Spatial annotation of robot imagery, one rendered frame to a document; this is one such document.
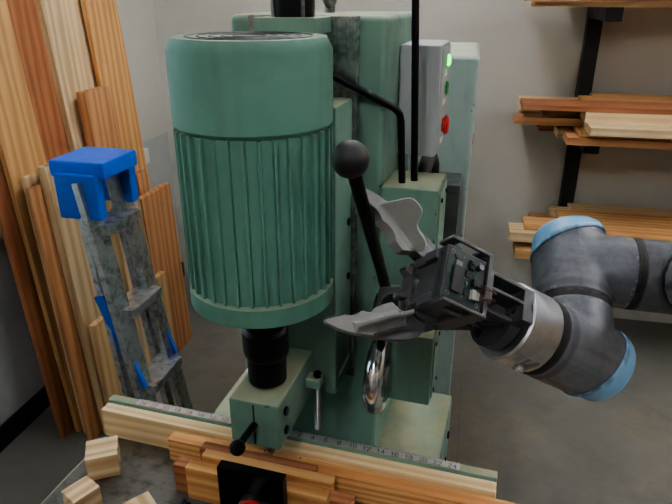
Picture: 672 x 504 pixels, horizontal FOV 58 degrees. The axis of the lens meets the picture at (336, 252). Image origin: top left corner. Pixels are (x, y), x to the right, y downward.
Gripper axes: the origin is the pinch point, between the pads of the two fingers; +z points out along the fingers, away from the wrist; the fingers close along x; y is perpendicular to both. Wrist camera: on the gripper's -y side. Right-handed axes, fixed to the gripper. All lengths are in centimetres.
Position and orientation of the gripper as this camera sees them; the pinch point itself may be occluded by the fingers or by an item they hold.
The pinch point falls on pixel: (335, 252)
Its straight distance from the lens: 60.1
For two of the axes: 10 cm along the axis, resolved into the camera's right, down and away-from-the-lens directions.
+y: 4.8, -2.9, -8.3
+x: -2.2, 8.7, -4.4
